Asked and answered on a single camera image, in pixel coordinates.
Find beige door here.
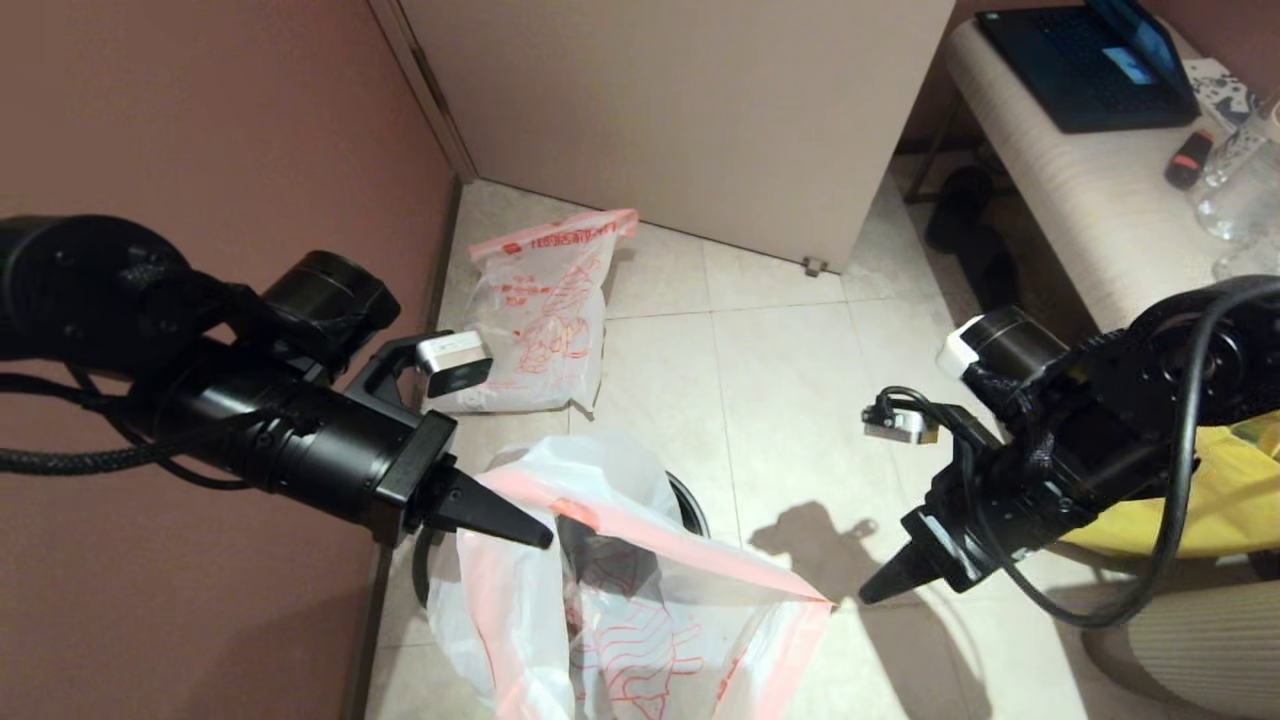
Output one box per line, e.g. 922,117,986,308
398,0,956,273

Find white red-printed used trash bag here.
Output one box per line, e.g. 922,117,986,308
430,208,639,416

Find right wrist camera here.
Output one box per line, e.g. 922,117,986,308
862,388,946,446

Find cream ribbed pedestal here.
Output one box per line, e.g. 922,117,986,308
1085,585,1280,720

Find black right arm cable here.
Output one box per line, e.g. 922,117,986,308
1000,283,1280,629

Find grey bin ring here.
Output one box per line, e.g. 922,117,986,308
412,525,441,606

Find black trash bin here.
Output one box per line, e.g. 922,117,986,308
560,470,713,601

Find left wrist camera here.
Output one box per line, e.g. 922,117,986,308
415,330,494,399

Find clear drinking glass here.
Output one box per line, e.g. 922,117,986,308
1213,235,1280,283

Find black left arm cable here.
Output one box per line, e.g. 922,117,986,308
0,372,251,491

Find black laptop blue screen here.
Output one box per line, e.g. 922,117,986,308
975,0,1201,134

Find white wood-grain table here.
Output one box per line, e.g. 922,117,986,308
903,15,1280,336

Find black slipper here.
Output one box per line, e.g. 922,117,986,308
925,165,993,251
955,228,1026,313

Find beige door frame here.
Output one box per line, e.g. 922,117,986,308
368,0,479,188

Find yellow fabric tote bag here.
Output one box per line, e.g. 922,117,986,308
1060,415,1280,559

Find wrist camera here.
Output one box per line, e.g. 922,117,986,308
862,388,946,446
415,330,494,399

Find clear pink-edged new trash bag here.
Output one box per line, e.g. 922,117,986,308
428,432,834,720

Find clear glass cups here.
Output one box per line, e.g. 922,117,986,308
1195,95,1280,241

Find blue and white booklet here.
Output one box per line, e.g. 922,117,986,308
1185,58,1256,126

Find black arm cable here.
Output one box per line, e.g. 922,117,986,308
0,372,251,491
1000,283,1280,629

